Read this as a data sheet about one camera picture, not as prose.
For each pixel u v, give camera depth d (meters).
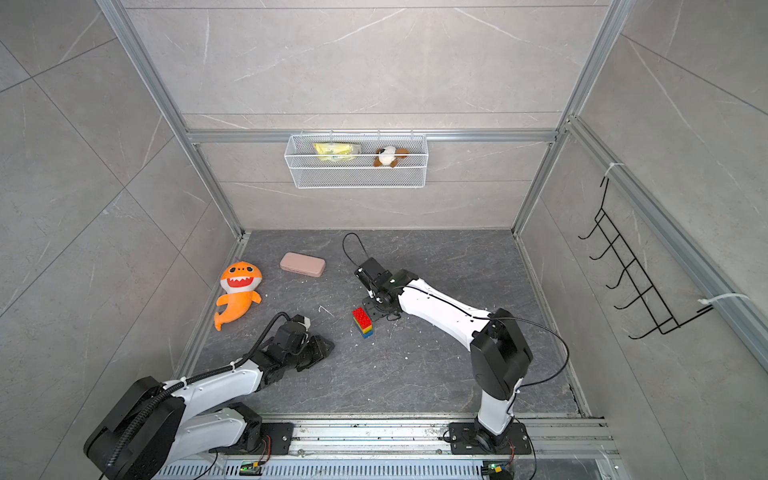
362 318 0.86
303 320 0.84
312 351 0.78
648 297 0.64
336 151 0.83
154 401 0.43
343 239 1.21
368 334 0.90
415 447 0.73
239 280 0.95
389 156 0.86
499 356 0.45
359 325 0.88
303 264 1.07
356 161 0.88
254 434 0.65
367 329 0.88
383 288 0.60
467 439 0.74
